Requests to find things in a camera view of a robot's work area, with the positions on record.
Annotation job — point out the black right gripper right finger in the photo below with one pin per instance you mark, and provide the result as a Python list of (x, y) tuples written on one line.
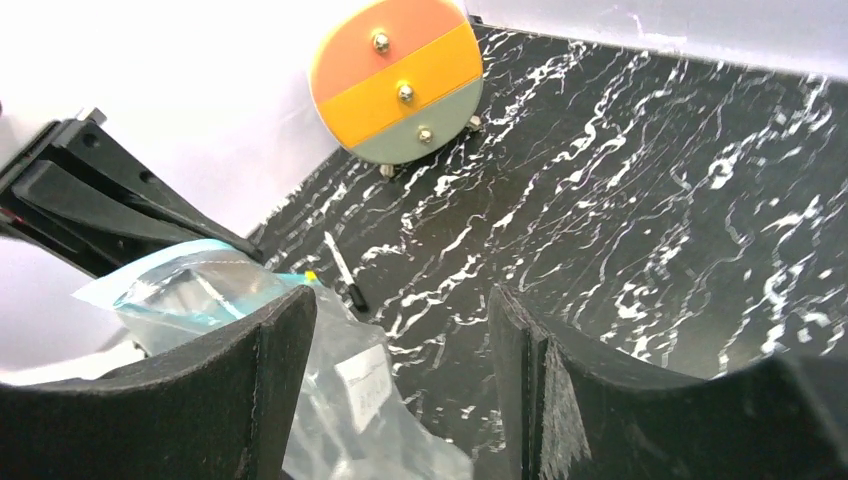
[(575, 408)]

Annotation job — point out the white round drawer cabinet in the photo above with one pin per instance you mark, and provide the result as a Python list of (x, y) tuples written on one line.
[(397, 80)]

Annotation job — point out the clear zip top bag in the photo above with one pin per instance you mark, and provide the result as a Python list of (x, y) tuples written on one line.
[(324, 379)]

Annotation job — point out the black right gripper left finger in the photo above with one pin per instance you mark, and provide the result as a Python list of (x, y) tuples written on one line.
[(218, 407)]

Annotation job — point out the black and white marker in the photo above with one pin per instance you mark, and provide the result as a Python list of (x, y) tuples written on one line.
[(358, 300)]

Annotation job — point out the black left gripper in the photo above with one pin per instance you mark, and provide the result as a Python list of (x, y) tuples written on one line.
[(77, 193)]

